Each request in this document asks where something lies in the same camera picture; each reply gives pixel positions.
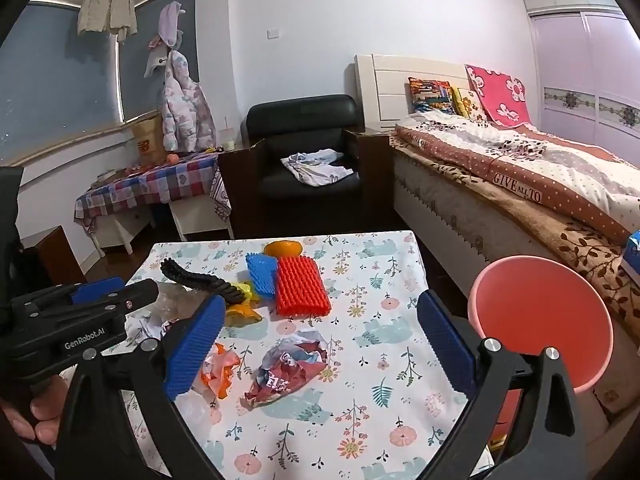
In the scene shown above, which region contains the yellow floral pillow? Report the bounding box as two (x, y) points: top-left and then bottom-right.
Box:
(452, 87), (488, 122)

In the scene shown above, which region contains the hanging floral puffer jacket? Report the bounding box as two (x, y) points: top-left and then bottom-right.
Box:
(160, 50), (215, 153)

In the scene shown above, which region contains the bed with brown blanket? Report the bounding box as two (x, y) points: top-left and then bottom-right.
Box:
(390, 127), (639, 472)

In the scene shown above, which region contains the black leather armchair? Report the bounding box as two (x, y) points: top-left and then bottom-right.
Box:
(218, 94), (393, 238)

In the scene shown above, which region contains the pink plastic trash bucket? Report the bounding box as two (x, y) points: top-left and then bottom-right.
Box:
(467, 254), (615, 441)

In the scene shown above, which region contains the pink floral pillow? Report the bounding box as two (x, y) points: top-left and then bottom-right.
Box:
(465, 64), (530, 128)

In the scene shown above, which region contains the hanging cream cardigan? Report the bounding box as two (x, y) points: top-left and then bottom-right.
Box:
(77, 0), (138, 44)

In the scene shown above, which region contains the red white wrapper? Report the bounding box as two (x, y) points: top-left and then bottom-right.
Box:
(242, 330), (329, 410)

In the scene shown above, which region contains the orange white plastic bag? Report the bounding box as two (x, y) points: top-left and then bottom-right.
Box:
(193, 342), (240, 402)

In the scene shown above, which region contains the floral white quilt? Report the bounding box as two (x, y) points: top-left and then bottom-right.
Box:
(395, 110), (639, 245)

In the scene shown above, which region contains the lilac wardrobe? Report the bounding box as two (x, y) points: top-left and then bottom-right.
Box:
(524, 0), (639, 165)

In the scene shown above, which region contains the person's left hand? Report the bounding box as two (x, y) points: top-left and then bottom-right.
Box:
(1, 375), (68, 445)

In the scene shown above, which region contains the yellow foam fruit net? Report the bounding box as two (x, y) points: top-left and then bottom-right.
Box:
(231, 282), (260, 306)

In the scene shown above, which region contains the blue tissue pack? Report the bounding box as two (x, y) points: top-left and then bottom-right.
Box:
(620, 231), (640, 286)

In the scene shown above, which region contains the hanging white cap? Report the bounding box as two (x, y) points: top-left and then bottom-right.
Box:
(144, 41), (168, 78)

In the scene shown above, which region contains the orange peel half dome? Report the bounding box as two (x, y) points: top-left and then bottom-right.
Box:
(262, 240), (303, 258)

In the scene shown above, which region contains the blue foam fruit net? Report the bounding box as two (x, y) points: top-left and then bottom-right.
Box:
(245, 254), (278, 299)

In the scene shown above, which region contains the brown paper bag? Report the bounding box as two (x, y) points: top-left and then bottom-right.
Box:
(131, 116), (167, 166)

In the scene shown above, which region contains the white wooden headboard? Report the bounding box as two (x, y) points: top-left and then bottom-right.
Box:
(355, 54), (471, 131)

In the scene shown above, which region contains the colourful patterned pillow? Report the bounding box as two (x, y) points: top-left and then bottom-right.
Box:
(408, 77), (456, 115)

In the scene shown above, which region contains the white cloth on armchair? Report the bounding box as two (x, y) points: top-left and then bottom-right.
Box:
(281, 148), (355, 188)

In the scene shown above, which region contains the curved orange peel strip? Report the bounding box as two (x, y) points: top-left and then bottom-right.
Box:
(224, 304), (262, 327)

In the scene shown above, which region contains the black foam fruit net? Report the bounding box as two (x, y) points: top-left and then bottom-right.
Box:
(160, 258), (245, 306)

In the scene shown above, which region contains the red foam fruit net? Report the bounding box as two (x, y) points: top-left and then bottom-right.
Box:
(276, 256), (331, 318)

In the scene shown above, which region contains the white paper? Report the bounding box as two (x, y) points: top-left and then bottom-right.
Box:
(125, 311), (176, 348)

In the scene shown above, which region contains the plastic cup with straw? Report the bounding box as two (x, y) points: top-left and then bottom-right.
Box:
(218, 118), (236, 152)

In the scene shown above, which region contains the plaid cloth side table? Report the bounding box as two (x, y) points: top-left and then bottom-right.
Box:
(74, 153), (232, 252)

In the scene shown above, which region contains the hanging lilac hat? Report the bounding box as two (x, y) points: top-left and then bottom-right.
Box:
(157, 1), (186, 49)

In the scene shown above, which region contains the floral tablecloth on table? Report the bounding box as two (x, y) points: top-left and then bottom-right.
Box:
(117, 230), (497, 480)

